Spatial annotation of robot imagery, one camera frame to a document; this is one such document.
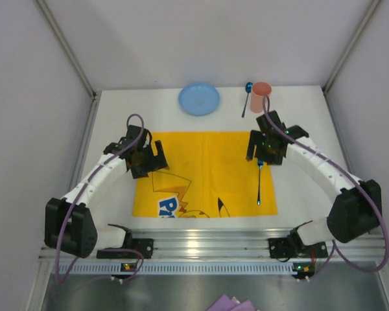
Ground blue plastic plate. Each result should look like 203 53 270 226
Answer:
178 82 220 116

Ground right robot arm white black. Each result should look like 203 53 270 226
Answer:
246 111 382 252

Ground pink plastic cup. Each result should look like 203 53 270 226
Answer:
250 82 272 113

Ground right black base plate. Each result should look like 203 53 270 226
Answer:
268 237 328 260

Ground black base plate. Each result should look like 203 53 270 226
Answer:
97 238 154 259
268 237 328 260

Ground aluminium mounting rail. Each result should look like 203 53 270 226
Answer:
38 226 389 260

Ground perforated cable duct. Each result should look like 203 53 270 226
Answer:
60 261 314 275

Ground blue metallic fork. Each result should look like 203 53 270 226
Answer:
257 160 264 205

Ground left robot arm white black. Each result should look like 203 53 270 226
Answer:
44 125 168 258

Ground purple paper sheets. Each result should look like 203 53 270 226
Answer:
207 294 256 311

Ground yellow pikachu placemat cloth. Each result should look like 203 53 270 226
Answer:
132 132 277 218

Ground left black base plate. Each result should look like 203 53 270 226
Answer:
97 238 154 259

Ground blue metallic spoon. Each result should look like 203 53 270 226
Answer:
241 82 253 118

